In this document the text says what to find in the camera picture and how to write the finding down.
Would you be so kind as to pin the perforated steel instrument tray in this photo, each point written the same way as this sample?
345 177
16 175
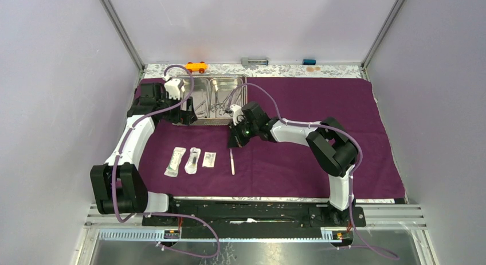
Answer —
205 85

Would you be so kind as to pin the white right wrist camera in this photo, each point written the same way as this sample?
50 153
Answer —
237 114

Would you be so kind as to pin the long white sterile packet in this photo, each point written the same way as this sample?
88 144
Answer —
172 169

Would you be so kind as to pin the purple cloth wrap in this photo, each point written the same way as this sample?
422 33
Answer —
266 169

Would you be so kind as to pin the small white sterile packet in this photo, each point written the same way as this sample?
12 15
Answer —
209 159

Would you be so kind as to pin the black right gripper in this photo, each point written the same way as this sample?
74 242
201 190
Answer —
235 140

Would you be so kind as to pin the steel scalpel handle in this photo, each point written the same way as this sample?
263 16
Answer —
232 165

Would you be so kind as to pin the orange toy car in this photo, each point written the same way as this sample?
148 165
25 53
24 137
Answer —
200 67

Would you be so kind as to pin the steel surgical forceps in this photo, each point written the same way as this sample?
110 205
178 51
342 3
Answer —
219 102

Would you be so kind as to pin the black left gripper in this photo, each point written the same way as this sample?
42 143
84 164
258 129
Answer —
179 117

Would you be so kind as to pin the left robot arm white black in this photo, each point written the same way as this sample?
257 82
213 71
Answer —
117 184

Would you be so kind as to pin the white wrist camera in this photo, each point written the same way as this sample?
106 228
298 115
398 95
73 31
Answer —
237 114
174 89

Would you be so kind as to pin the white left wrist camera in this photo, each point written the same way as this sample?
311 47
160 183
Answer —
174 89

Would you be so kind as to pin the blue plastic block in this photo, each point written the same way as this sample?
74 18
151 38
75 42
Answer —
309 62

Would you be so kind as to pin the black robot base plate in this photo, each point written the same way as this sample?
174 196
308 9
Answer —
255 219

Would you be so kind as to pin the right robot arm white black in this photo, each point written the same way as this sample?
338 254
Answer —
334 152

